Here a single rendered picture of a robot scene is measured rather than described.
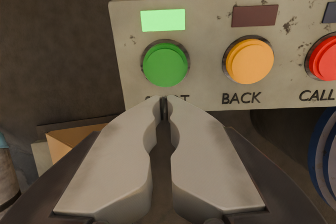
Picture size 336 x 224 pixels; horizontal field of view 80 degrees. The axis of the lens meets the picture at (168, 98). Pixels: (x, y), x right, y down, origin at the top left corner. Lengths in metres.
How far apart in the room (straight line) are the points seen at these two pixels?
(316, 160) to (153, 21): 0.42
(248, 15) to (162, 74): 0.09
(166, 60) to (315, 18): 0.13
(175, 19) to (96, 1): 0.71
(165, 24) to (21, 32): 0.84
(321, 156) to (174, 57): 0.39
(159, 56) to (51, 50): 0.77
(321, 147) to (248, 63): 0.33
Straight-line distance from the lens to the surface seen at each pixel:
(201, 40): 0.19
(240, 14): 0.19
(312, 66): 0.22
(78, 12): 0.89
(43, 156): 0.87
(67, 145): 0.58
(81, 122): 0.87
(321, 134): 0.49
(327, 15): 0.22
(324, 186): 0.53
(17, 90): 1.00
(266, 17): 0.20
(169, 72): 0.18
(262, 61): 0.19
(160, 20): 0.18
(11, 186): 0.66
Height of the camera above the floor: 0.79
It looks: 81 degrees down
